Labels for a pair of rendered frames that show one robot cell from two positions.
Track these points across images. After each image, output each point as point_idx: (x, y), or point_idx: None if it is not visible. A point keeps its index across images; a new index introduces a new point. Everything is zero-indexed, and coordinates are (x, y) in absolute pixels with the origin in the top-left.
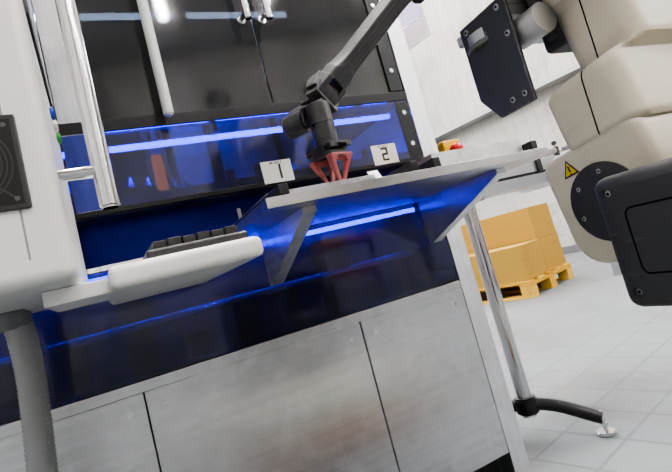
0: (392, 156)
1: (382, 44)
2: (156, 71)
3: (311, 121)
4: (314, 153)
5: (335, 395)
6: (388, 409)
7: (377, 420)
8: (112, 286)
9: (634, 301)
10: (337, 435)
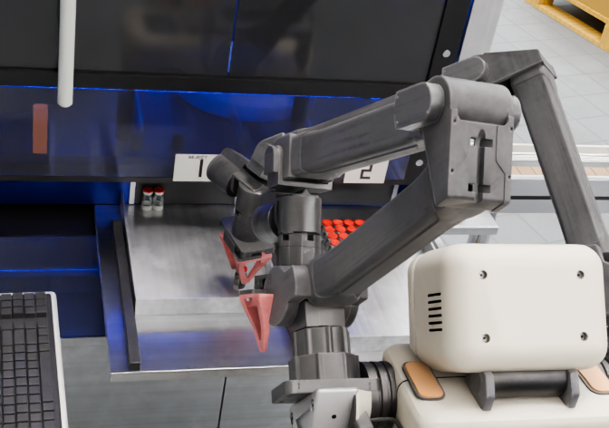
0: (376, 175)
1: (455, 9)
2: (62, 50)
3: (236, 205)
4: (227, 236)
5: (169, 396)
6: (225, 421)
7: (207, 426)
8: None
9: None
10: (157, 427)
